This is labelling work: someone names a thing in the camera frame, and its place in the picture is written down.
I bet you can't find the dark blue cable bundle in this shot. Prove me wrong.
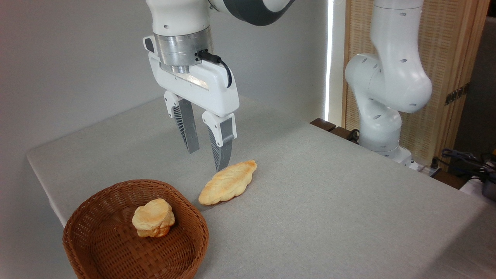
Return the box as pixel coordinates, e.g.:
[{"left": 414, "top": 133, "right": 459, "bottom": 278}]
[{"left": 441, "top": 148, "right": 496, "bottom": 173}]

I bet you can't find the round bread bun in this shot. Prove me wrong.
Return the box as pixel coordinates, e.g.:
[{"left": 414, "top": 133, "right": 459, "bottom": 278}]
[{"left": 132, "top": 198, "right": 176, "bottom": 238}]

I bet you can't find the long braided bread loaf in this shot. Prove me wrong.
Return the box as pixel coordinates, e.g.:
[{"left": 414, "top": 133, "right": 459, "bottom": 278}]
[{"left": 198, "top": 160, "right": 257, "bottom": 205}]

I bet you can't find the grey tablecloth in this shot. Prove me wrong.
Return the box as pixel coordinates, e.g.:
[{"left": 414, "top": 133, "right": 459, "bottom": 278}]
[{"left": 26, "top": 93, "right": 496, "bottom": 279}]

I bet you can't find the dark brown wooden ledge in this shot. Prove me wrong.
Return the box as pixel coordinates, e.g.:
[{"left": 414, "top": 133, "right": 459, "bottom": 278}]
[{"left": 310, "top": 118, "right": 469, "bottom": 190}]

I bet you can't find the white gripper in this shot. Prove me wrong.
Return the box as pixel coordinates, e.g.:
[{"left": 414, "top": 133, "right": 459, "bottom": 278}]
[{"left": 143, "top": 36, "right": 240, "bottom": 172}]

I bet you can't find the brown wicker basket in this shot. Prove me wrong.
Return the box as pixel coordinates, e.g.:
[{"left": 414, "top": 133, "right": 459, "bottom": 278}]
[{"left": 62, "top": 179, "right": 210, "bottom": 279}]

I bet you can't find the dark metal screen hinge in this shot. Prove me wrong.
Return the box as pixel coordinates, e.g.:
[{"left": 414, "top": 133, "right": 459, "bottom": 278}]
[{"left": 445, "top": 83, "right": 470, "bottom": 106}]

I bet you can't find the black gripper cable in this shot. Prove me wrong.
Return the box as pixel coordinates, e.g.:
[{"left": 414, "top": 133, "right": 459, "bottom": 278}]
[{"left": 198, "top": 50, "right": 233, "bottom": 88}]

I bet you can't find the bamboo folding screen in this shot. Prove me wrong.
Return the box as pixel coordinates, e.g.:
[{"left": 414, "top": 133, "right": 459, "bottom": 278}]
[{"left": 342, "top": 0, "right": 491, "bottom": 167}]

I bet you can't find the white power strip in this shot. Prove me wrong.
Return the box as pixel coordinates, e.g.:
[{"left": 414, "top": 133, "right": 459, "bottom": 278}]
[{"left": 411, "top": 161, "right": 442, "bottom": 178}]

